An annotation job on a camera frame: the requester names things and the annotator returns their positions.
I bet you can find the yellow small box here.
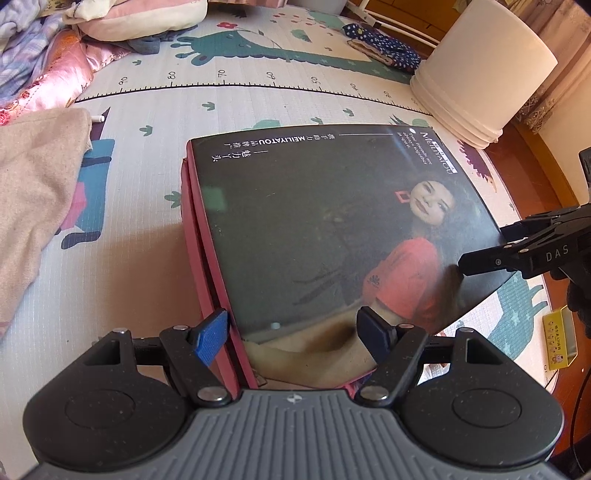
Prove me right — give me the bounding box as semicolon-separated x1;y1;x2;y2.
543;306;578;370

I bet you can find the pink cardboard box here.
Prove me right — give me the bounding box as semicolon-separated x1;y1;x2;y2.
179;156;371;398

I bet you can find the pile of colourful clothes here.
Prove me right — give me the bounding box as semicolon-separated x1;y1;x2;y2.
1;1;128;125

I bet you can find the cartoon play mat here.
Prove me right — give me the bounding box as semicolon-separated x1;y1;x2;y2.
0;0;578;476

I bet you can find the beige cloth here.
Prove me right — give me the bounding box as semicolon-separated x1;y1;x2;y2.
0;108;91;333

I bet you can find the pink white pillow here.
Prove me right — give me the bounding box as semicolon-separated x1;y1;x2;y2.
63;0;207;42

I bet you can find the white bucket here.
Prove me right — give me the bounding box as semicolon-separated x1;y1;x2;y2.
410;1;557;150

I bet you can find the box lid with woman photo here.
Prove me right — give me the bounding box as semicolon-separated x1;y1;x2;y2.
184;124;509;388

